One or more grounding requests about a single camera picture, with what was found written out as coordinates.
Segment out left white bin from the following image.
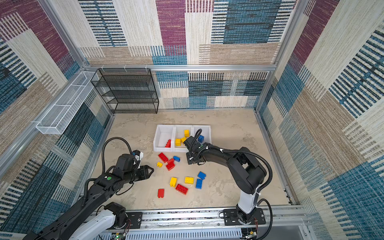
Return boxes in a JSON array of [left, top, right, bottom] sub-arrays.
[[153, 125, 175, 153]]

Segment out red lego cluster upper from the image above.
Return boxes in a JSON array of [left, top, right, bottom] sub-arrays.
[[166, 158, 175, 171]]

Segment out white bin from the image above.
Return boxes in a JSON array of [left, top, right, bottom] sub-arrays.
[[153, 125, 175, 153], [173, 125, 194, 153], [193, 125, 212, 144]]

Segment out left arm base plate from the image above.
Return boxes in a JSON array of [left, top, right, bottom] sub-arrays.
[[122, 212, 143, 231]]

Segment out middle white bin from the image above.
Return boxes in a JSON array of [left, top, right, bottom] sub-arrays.
[[173, 125, 194, 153]]

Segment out black wire shelf rack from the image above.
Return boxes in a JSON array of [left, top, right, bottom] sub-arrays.
[[91, 68, 159, 114]]

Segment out red lego long cluster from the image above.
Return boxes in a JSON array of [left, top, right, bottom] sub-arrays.
[[165, 140, 172, 148]]

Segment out aluminium front rail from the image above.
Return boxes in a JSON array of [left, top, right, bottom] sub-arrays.
[[50, 205, 313, 240]]

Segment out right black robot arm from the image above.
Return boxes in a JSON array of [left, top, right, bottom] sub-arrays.
[[182, 129, 273, 225]]

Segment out yellow studded lego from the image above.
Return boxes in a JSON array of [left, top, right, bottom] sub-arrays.
[[184, 177, 195, 185]]

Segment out white wire mesh basket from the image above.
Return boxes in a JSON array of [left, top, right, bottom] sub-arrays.
[[36, 72, 95, 135]]

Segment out large red lego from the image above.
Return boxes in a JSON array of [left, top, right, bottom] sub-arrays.
[[158, 153, 169, 163], [176, 184, 189, 195]]

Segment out large red lego top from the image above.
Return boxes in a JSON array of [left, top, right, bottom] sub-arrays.
[[158, 153, 169, 163]]

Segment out large red lego bottom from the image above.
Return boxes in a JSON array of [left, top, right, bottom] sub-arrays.
[[176, 184, 189, 195]]

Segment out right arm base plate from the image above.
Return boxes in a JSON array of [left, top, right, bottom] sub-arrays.
[[219, 208, 266, 226]]

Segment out right white bin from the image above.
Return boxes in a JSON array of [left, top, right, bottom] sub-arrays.
[[193, 125, 212, 144]]

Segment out small red lego bottom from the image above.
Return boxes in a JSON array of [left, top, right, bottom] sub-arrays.
[[158, 189, 165, 198]]

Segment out small blue lego top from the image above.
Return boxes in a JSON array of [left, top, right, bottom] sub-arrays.
[[173, 156, 181, 162]]

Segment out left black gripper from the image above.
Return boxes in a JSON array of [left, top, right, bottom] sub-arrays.
[[123, 163, 155, 184]]

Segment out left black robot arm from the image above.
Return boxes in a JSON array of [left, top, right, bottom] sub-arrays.
[[24, 148, 154, 240]]

